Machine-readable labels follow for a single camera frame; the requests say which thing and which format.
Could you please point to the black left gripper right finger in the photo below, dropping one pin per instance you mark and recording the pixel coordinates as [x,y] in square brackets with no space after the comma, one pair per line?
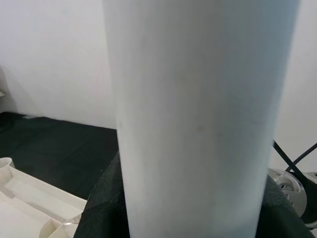
[280,218]

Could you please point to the white plastic children table top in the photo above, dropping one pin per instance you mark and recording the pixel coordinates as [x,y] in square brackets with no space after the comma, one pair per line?
[29,205]

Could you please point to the white plastic table leg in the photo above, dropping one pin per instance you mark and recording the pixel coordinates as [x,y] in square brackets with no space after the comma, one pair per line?
[198,99]

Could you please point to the black table cloth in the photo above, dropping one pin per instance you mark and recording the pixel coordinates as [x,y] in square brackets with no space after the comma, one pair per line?
[62,153]

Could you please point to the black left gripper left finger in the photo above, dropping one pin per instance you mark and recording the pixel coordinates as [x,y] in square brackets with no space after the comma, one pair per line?
[104,210]

